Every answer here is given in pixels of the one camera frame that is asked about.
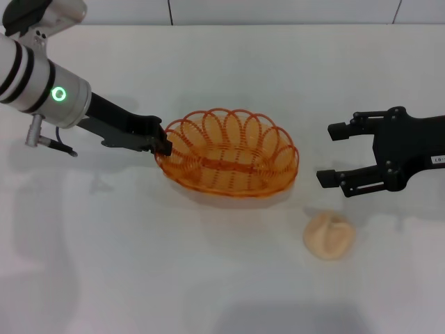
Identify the beige steamed bun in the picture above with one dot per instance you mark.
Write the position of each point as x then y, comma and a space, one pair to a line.
328, 236

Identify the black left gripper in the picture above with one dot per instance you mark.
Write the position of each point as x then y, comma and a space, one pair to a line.
118, 128

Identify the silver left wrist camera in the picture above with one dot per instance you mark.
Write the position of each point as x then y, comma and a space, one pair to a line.
62, 14

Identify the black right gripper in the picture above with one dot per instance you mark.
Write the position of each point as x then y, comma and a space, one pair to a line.
403, 146

